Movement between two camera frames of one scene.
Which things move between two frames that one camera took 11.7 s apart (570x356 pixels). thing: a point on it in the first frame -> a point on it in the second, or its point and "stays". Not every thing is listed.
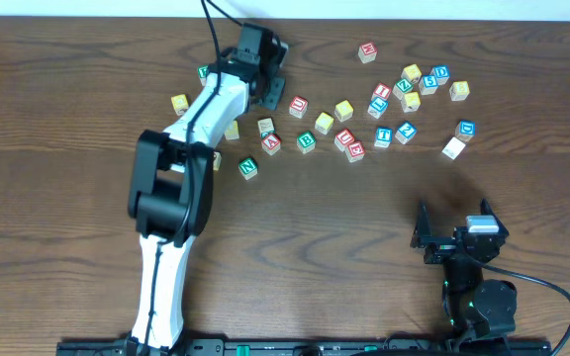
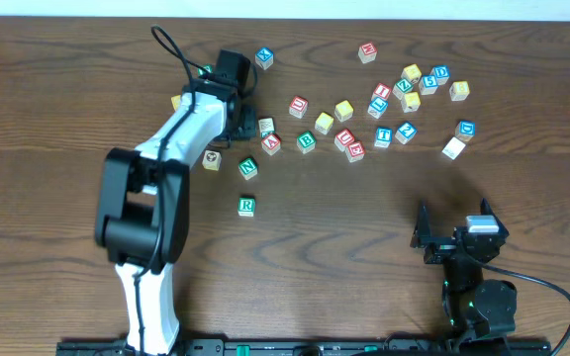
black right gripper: (449, 243) stays
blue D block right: (465, 131) stays
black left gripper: (273, 91) -> (246, 124)
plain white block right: (453, 148) stays
